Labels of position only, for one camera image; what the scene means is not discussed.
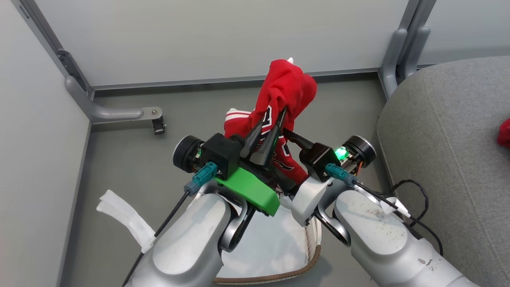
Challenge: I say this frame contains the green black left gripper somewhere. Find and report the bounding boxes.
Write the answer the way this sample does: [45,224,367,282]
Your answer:
[214,106,297,217]

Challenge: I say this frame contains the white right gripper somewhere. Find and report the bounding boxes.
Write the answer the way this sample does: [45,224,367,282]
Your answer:
[283,128,334,227]

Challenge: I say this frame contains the red jersey with white trim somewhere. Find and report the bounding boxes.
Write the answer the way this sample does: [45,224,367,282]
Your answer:
[223,59,318,185]

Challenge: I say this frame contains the grey fabric sofa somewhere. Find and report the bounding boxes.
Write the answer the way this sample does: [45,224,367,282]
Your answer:
[377,56,510,287]

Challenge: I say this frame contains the white laundry basket brown rim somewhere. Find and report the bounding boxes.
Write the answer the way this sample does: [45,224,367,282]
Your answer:
[213,191,322,285]

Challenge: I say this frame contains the grey partition foot right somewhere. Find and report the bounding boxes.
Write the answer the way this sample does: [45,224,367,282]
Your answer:
[378,0,437,99]

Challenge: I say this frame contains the small red cloth item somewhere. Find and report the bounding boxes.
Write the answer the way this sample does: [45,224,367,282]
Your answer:
[497,118,510,149]

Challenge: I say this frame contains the black right arm cable teal plug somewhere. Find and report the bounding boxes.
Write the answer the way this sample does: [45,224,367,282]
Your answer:
[325,163,443,256]

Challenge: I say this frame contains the black arm cable teal plug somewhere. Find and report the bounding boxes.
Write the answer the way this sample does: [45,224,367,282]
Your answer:
[122,161,219,287]
[325,163,443,256]

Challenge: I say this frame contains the black left arm cable teal plug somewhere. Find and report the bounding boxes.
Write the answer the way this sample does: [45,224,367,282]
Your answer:
[122,161,219,287]

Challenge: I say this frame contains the grey partition base rail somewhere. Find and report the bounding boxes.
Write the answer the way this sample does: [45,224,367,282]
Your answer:
[91,67,382,90]

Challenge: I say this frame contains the small white cable tag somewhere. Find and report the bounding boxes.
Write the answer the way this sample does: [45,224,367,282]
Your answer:
[379,197,411,218]

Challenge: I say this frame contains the grey partition foot bracket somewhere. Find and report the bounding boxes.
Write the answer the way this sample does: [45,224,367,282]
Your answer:
[65,76,164,124]

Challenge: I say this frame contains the white fabric strap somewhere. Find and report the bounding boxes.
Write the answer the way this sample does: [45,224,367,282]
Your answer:
[96,190,157,254]

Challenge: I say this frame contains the grey partition corner post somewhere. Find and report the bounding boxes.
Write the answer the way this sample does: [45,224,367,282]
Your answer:
[11,0,94,102]

